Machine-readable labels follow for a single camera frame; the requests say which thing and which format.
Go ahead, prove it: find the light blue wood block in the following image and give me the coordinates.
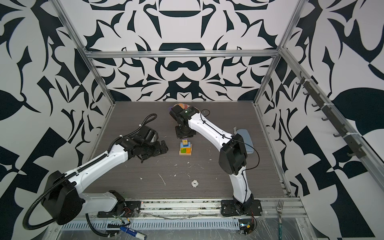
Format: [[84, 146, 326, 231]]
[[180, 145, 192, 150]]

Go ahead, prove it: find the natural wood plank block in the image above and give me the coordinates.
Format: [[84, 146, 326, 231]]
[[179, 152, 192, 156]]

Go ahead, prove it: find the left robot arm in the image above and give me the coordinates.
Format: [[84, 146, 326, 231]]
[[23, 126, 169, 230]]

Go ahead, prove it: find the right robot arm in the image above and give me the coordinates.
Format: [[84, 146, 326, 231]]
[[170, 105, 254, 212]]

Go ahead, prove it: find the orange plush fish toy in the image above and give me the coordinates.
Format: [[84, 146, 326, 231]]
[[174, 103, 190, 109]]

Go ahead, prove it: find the white gear shaped piece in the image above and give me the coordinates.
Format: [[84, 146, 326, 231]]
[[191, 180, 199, 188]]

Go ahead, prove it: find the grey blue pouch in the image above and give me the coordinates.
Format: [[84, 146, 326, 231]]
[[234, 127, 255, 155]]

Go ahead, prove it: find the blue white marker pen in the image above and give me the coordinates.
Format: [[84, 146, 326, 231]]
[[120, 227, 147, 240]]

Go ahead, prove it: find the small green circuit board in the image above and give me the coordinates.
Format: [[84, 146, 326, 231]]
[[239, 218, 256, 235]]

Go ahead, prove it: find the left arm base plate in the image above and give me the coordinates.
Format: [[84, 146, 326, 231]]
[[97, 201, 142, 218]]

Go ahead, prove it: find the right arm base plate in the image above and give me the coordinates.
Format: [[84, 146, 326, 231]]
[[221, 198, 263, 217]]

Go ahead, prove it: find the silver fork green handle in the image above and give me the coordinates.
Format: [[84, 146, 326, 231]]
[[276, 200, 284, 240]]

